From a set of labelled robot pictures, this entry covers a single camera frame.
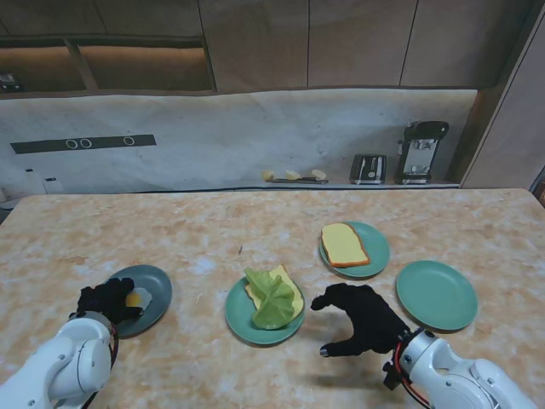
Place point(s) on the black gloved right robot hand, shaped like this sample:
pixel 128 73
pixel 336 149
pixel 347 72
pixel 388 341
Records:
pixel 370 319

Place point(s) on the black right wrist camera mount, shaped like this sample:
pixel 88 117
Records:
pixel 391 375

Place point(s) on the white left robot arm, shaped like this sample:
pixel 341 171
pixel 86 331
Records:
pixel 64 362

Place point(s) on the green round plate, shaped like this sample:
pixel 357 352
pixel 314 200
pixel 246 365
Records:
pixel 436 296
pixel 238 315
pixel 376 251

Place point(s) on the white tall container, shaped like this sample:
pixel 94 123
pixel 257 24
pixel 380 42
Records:
pixel 33 183

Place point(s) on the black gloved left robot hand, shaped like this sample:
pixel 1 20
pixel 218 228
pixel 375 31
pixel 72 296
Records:
pixel 106 298

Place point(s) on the toy bread slice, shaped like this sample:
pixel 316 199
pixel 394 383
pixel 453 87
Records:
pixel 282 272
pixel 342 245

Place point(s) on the toy green lettuce leaf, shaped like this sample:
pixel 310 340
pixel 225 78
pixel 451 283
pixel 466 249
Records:
pixel 272 302

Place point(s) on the toy fried egg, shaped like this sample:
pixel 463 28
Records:
pixel 138 299

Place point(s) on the grey round plate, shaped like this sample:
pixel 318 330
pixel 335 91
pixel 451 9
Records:
pixel 155 294

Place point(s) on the black toaster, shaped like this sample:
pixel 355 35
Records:
pixel 368 169

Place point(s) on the white small box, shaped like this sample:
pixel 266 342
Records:
pixel 53 186

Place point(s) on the dark small shelf object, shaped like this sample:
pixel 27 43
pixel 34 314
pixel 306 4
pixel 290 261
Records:
pixel 9 84

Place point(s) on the dark furniture piece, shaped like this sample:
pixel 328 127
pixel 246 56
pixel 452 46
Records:
pixel 540 185

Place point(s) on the wooden wall cabinets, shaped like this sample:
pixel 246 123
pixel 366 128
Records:
pixel 357 42

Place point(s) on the wooden open shelf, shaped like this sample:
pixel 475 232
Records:
pixel 74 51

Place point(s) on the black silver coffee machine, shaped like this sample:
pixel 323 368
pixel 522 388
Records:
pixel 419 149

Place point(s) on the black wall strip with rings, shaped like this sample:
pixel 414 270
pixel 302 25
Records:
pixel 42 146

